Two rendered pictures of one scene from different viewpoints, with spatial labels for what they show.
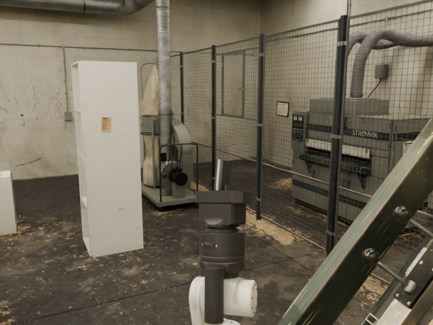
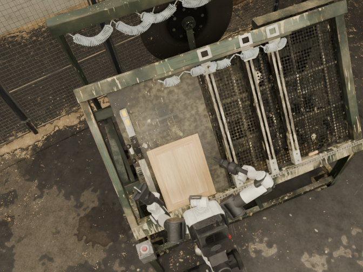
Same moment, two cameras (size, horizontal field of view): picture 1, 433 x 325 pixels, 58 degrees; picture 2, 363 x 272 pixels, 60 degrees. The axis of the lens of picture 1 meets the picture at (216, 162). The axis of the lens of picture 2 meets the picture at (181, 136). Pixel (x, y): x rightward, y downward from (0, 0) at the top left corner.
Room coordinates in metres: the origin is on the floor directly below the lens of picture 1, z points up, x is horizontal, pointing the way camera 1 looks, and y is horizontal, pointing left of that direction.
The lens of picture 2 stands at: (0.34, 0.86, 3.41)
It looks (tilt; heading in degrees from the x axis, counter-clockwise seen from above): 55 degrees down; 274
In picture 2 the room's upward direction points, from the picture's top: 10 degrees counter-clockwise
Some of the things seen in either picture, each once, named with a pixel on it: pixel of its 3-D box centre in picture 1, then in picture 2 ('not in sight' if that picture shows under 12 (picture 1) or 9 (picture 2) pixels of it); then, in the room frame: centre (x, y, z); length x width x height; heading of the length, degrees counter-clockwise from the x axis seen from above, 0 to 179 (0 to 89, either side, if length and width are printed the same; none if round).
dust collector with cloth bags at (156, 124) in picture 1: (163, 132); not in sight; (6.15, 0.83, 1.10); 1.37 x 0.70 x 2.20; 26
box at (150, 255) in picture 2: not in sight; (146, 251); (0.83, 0.18, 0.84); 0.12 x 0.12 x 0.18; 17
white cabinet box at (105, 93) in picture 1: (107, 157); not in sight; (4.28, 1.22, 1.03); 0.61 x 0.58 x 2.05; 26
